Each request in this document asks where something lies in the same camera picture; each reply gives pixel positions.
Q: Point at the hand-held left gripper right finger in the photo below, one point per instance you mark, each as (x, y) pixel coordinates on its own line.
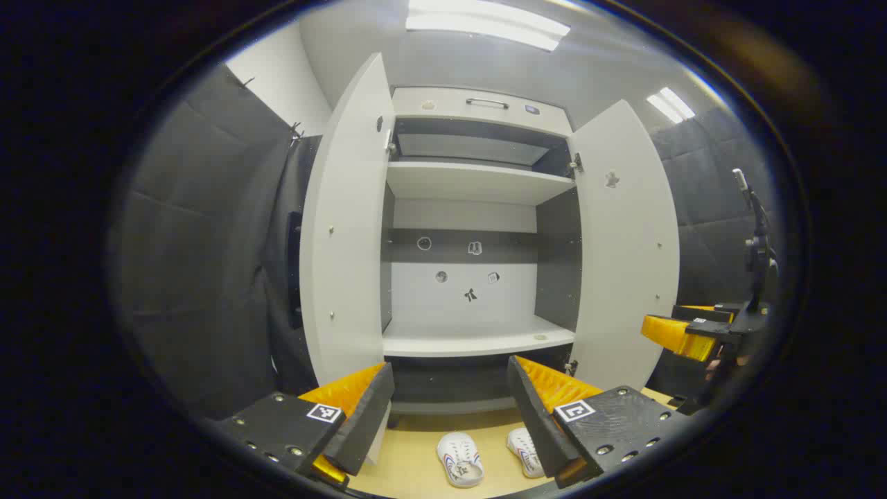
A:
(533, 416)

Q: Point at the ceiling light panel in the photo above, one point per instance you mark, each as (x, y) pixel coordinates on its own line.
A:
(485, 24)
(671, 104)

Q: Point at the white shoe cabinet door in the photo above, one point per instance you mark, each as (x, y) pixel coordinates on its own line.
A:
(346, 208)
(624, 263)

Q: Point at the black backdrop cloth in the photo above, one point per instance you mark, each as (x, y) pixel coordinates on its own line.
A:
(194, 242)

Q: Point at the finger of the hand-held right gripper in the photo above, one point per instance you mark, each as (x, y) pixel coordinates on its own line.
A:
(707, 312)
(669, 333)

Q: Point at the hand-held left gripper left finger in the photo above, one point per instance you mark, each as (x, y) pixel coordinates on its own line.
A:
(367, 416)

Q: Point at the white shoe cabinet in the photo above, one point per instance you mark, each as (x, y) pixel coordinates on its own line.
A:
(457, 298)

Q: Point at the white canvas shoe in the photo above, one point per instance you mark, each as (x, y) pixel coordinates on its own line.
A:
(527, 450)
(459, 457)

